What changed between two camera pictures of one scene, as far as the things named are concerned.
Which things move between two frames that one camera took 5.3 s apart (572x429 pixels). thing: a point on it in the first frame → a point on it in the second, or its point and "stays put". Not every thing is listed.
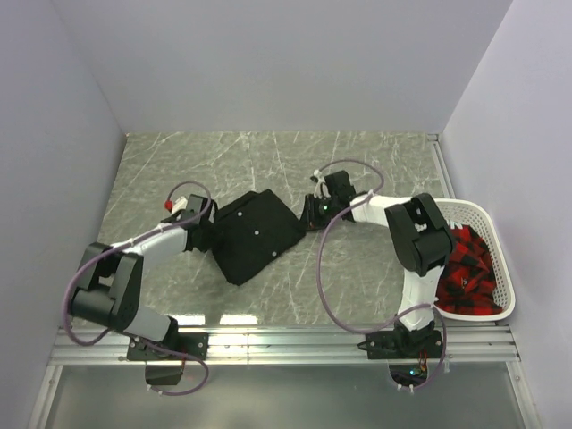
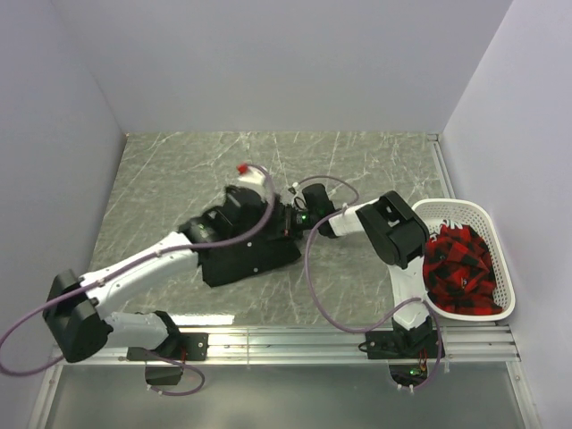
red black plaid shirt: x=466 y=285 stays put
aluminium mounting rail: x=307 y=344 stays put
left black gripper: x=210 y=224 → x=262 y=213
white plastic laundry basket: x=467 y=213 stays put
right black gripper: x=309 y=218 → x=288 y=222
